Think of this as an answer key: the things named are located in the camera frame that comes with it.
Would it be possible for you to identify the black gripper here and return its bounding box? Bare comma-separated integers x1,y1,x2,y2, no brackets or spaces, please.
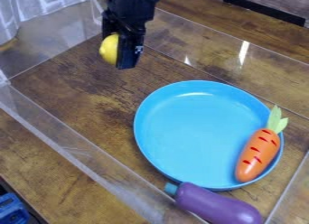
102,0,158,70

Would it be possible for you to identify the yellow toy lemon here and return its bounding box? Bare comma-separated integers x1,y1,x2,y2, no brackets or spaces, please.
100,33,118,65

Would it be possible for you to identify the white curtain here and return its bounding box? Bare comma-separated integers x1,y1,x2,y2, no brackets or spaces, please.
0,0,114,47

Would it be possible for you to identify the blue round plate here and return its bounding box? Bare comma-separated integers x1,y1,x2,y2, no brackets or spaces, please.
133,80,271,191

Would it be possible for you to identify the orange toy carrot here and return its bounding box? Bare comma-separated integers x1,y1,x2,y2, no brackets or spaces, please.
236,106,289,182

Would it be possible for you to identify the purple toy eggplant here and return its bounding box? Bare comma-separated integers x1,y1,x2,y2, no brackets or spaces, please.
165,182,263,224

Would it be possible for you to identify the blue plastic crate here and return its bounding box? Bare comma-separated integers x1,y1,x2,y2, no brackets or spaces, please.
0,192,30,224

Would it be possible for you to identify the clear acrylic enclosure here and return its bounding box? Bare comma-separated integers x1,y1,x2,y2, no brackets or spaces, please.
0,0,309,224

